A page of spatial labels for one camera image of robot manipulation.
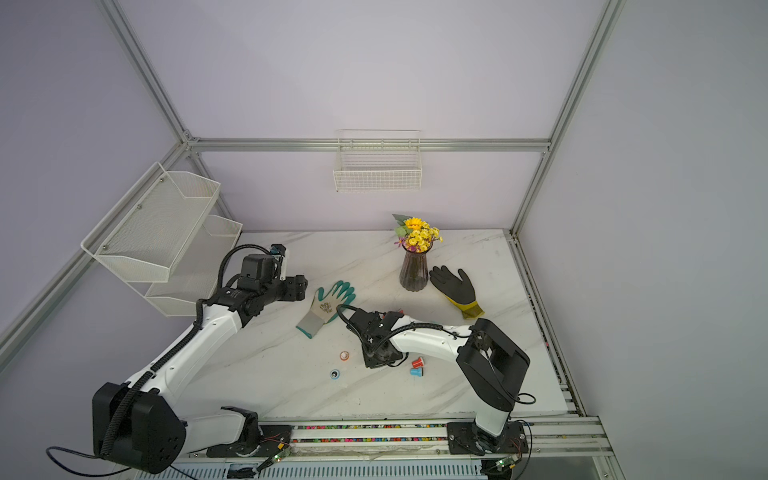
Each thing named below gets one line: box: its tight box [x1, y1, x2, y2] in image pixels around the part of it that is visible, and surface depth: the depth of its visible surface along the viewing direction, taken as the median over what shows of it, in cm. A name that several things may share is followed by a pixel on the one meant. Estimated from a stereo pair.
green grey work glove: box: [295, 280, 356, 339], surface depth 100 cm
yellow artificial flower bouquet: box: [392, 214, 444, 253], surface depth 90 cm
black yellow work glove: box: [429, 265, 485, 319], surface depth 104 cm
